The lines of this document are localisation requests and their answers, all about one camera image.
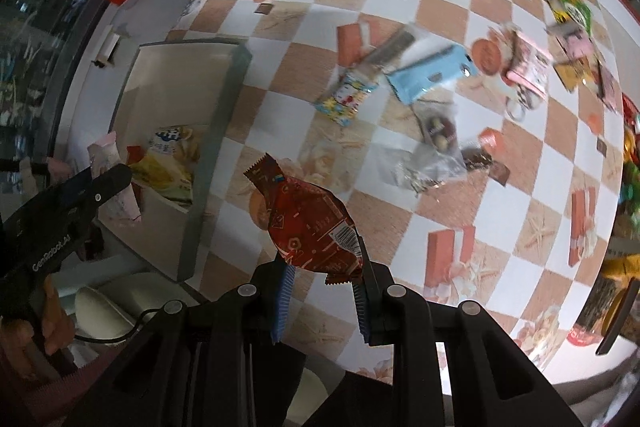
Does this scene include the dark red snack bag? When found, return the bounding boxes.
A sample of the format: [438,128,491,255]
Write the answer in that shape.
[244,154,363,285]

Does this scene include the yellow white chip bag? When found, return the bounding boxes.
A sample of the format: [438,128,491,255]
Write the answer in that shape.
[127,126,204,207]

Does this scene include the translucent chocolate snack packet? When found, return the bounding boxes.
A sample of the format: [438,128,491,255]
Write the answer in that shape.
[412,100,458,153]

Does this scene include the pink cranberry crisp packet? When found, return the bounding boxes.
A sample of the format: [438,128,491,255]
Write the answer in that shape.
[88,131,141,225]

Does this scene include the clear dried meat packet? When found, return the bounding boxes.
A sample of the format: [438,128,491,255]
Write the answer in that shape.
[358,24,430,72]

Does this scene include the person's left hand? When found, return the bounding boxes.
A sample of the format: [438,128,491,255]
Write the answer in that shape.
[1,275,75,383]

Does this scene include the cardboard box tray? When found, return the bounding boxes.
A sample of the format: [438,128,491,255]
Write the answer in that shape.
[99,38,252,282]

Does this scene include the colourful candy packet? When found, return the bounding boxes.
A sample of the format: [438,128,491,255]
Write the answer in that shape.
[314,64,384,127]

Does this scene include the checkered tablecloth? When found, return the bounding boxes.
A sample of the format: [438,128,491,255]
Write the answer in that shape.
[176,0,634,383]

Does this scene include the light blue snack packet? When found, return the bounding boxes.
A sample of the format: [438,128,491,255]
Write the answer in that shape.
[387,44,478,105]

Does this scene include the snack pile basket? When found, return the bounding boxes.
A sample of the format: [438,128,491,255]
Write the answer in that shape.
[567,96,639,355]

